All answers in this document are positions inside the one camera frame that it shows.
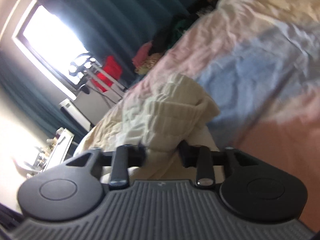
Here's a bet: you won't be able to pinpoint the white vanity desk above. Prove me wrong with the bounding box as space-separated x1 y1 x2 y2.
14 128 78 178

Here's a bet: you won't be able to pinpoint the pile of dark clothes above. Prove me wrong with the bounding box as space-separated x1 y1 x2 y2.
132 5 214 75

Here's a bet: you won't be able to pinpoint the window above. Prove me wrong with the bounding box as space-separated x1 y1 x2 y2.
12 0 89 101

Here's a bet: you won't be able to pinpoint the pink blue bed sheet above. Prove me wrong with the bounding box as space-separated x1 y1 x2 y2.
76 0 319 231

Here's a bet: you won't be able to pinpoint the red garment on stand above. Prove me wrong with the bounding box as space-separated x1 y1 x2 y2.
89 56 125 91

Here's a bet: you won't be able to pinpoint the teal curtain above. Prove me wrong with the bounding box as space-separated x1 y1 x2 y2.
1 53 87 143
43 0 197 83

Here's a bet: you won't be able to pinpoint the teal left curtain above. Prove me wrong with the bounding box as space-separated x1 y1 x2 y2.
1 53 87 143

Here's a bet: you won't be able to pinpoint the black white folding chair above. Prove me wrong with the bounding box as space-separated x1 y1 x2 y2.
59 99 94 132

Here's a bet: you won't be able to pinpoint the cream white sweatpants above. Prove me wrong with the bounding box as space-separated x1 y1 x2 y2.
100 74 225 183

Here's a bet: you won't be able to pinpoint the teal right curtain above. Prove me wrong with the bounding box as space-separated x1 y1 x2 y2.
43 0 197 83

